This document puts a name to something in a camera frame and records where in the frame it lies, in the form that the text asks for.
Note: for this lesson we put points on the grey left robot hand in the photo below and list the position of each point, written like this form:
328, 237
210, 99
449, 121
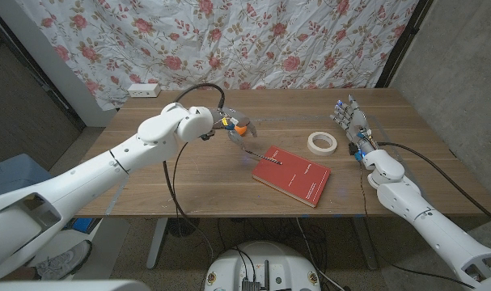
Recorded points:
237, 117

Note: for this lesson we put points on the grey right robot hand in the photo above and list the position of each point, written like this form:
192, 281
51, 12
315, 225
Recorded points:
358, 123

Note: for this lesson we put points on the dark mechanical pencil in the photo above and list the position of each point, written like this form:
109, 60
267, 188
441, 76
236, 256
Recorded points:
267, 158

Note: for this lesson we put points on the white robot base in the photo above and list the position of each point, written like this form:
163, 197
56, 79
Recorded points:
265, 262

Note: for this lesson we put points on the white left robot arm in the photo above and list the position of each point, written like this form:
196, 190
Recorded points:
107, 165

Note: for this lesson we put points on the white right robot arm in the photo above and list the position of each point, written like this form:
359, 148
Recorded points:
431, 222

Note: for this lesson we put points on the orange ball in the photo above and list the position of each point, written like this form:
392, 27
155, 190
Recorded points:
241, 130

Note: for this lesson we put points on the cream masking tape roll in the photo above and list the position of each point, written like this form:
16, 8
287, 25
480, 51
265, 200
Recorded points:
312, 146

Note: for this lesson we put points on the red notebook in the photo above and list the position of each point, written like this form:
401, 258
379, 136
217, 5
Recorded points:
293, 178

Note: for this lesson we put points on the floral backdrop cloth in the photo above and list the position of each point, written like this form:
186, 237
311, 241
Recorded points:
212, 40

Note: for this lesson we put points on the white power strip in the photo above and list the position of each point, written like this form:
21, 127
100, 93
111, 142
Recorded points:
144, 90

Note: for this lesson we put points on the black round floor object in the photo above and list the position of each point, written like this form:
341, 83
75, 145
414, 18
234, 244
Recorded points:
182, 227

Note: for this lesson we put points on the white table leg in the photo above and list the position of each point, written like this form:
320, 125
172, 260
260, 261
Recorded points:
366, 246
156, 246

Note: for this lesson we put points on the blue plastic object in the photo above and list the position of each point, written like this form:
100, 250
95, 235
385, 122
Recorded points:
83, 224

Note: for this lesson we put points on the grey white sneaker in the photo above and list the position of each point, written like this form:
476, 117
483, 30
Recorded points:
63, 260

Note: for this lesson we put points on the blue plastic bin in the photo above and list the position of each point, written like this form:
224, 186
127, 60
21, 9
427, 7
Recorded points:
10, 174

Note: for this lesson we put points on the white robot chest panel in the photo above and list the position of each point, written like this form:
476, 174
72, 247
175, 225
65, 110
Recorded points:
67, 286

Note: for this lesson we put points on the person's bare leg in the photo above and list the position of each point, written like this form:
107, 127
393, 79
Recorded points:
18, 274

